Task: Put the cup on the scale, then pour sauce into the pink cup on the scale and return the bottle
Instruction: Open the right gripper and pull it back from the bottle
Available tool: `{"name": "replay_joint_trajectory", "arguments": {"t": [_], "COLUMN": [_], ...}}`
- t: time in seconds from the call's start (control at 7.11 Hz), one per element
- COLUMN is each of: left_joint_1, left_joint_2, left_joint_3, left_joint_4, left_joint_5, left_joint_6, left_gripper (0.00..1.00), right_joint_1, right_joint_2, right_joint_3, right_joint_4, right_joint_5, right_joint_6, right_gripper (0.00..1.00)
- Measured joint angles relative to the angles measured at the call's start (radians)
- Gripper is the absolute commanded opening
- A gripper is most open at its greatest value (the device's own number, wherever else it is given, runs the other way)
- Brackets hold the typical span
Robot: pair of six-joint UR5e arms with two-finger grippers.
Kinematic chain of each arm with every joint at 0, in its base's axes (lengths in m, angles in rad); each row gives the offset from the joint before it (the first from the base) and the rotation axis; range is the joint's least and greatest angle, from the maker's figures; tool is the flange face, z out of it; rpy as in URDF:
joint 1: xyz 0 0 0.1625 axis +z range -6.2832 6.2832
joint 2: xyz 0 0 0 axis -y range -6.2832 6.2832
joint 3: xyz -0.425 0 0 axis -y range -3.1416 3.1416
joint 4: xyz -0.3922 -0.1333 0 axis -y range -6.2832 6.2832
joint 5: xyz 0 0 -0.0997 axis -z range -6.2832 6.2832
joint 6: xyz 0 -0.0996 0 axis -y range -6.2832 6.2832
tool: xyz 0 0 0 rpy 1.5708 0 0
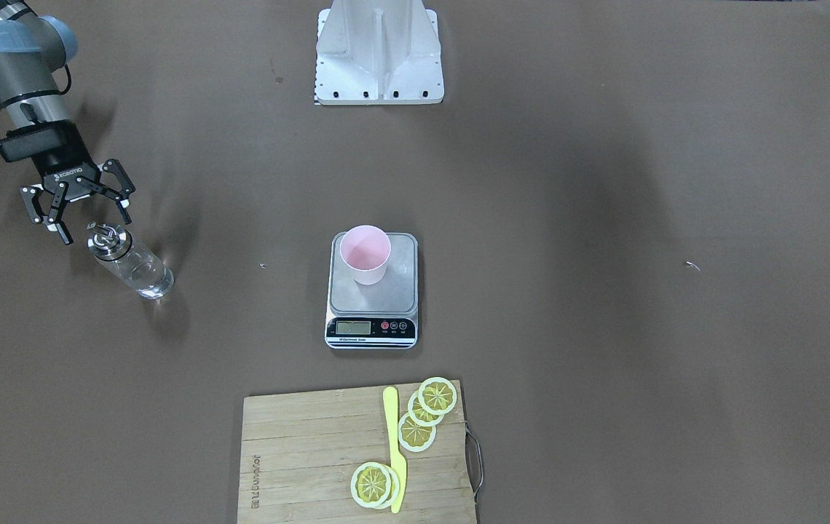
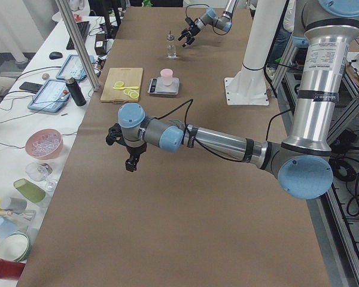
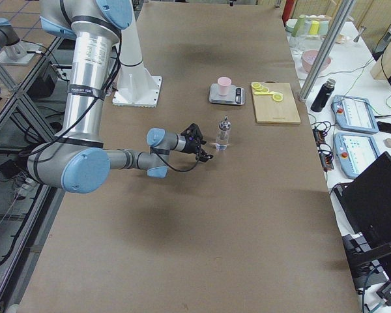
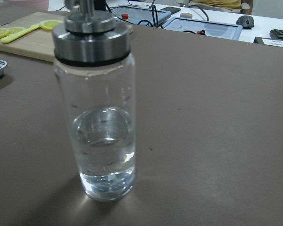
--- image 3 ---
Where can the pink plastic cup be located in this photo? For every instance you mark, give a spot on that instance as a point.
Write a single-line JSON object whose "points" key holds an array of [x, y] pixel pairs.
{"points": [[224, 84]]}

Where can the yellow plastic cup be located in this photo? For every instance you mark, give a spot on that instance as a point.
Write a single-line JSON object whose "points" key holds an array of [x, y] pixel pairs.
{"points": [[314, 28]]}

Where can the black water bottle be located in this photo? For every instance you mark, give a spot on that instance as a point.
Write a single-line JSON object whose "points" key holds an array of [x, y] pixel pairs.
{"points": [[323, 95]]}

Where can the lower teach pendant tablet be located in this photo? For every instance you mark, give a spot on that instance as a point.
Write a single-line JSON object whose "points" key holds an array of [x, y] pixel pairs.
{"points": [[355, 152]]}

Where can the upper teach pendant tablet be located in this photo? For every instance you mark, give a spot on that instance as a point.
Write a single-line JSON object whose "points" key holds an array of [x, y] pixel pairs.
{"points": [[354, 114]]}

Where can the clear glass sauce bottle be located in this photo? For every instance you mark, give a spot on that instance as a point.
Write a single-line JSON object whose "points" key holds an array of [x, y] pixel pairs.
{"points": [[223, 134]]}

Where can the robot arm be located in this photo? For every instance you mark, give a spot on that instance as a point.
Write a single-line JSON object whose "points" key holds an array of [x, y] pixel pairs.
{"points": [[75, 160]]}

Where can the digital kitchen scale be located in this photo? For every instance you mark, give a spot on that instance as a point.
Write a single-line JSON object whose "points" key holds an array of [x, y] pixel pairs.
{"points": [[235, 96]]}

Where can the lemon slice lone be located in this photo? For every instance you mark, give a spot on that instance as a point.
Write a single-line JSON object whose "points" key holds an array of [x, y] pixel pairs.
{"points": [[278, 97]]}

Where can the teach pendant tablet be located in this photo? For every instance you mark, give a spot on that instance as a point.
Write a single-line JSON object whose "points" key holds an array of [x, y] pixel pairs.
{"points": [[355, 152], [354, 114]]}

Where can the green plastic cup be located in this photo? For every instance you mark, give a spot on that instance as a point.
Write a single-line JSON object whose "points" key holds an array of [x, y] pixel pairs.
{"points": [[300, 28]]}

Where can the black laptop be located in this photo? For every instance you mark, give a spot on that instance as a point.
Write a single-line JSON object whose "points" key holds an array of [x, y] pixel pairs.
{"points": [[367, 205]]}

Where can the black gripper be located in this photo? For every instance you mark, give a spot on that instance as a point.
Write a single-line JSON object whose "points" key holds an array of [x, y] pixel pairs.
{"points": [[191, 146]]}

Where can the aluminium frame post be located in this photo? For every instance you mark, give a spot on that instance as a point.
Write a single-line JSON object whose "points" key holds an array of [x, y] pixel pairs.
{"points": [[336, 25]]}

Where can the pink bowl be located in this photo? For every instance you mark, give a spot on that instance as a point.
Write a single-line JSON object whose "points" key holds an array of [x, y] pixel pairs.
{"points": [[308, 58]]}

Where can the white pedestal column base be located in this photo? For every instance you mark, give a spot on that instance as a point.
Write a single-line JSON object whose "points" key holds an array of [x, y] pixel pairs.
{"points": [[135, 84]]}

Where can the bamboo cutting board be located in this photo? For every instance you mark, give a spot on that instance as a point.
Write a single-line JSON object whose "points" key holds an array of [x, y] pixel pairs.
{"points": [[268, 111]]}

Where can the yellow plastic knife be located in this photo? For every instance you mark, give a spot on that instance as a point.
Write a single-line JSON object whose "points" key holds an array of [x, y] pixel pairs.
{"points": [[263, 93]]}

